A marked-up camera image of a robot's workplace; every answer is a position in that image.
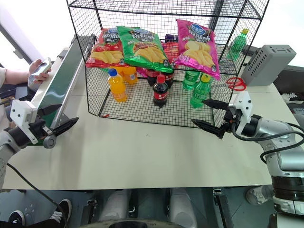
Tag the black sneaker white sole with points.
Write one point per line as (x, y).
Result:
(16, 217)
(63, 210)

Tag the red scissors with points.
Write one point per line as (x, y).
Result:
(236, 83)

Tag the person's bare hand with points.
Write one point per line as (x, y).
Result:
(38, 65)

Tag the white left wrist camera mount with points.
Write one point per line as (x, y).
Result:
(21, 114)

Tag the grey vented plastic box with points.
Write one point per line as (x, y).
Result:
(266, 64)

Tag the purple snack pack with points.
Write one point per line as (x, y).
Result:
(171, 37)

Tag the red snack pack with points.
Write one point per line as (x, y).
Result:
(171, 51)

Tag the person's bare forearm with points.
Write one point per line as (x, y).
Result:
(16, 76)

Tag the orange soda bottle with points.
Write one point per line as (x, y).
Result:
(130, 76)
(116, 88)

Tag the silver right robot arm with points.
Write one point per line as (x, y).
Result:
(282, 147)

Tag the pink snack pack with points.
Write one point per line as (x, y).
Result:
(142, 72)

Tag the green potato chips bag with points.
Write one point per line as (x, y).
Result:
(145, 47)

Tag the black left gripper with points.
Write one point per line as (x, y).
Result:
(38, 129)

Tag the silver smartphone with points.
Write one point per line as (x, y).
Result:
(44, 67)

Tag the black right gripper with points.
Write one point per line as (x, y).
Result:
(231, 117)

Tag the red potato chips bag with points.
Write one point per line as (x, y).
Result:
(104, 51)

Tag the green soda bottle yellow cap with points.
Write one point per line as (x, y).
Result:
(200, 95)
(237, 45)
(188, 82)

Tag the pink potato chips bag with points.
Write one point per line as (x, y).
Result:
(197, 47)

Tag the green conveyor belt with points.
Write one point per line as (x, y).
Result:
(59, 78)

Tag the white rounded robot leg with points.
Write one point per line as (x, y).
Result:
(181, 206)
(115, 204)

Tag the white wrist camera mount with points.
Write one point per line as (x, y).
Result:
(242, 104)
(21, 114)

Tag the black table frame leg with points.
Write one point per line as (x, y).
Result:
(223, 209)

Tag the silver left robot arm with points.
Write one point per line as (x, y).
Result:
(7, 145)

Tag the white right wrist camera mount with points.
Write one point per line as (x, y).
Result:
(242, 104)

